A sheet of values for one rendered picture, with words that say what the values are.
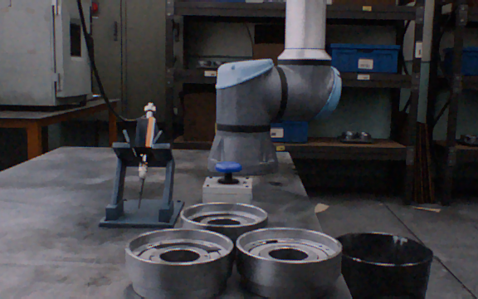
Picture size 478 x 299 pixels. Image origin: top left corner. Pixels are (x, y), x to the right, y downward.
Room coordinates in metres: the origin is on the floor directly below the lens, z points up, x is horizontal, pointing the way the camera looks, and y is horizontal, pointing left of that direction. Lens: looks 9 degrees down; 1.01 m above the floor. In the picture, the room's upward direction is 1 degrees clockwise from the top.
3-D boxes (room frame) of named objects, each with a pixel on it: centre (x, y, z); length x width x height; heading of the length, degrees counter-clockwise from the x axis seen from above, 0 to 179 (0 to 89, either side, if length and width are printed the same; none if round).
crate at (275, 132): (4.23, -0.28, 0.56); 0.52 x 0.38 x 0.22; 86
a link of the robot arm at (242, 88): (1.12, -0.01, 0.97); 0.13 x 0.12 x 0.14; 110
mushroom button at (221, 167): (0.77, 0.02, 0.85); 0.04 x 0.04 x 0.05
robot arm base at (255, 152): (1.11, 0.00, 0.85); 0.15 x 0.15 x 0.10
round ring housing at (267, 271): (0.50, -0.05, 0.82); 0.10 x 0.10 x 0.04
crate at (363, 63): (4.22, -0.93, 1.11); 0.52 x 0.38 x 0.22; 89
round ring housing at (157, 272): (0.49, 0.06, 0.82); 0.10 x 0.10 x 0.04
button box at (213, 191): (0.77, 0.02, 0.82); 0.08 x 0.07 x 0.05; 179
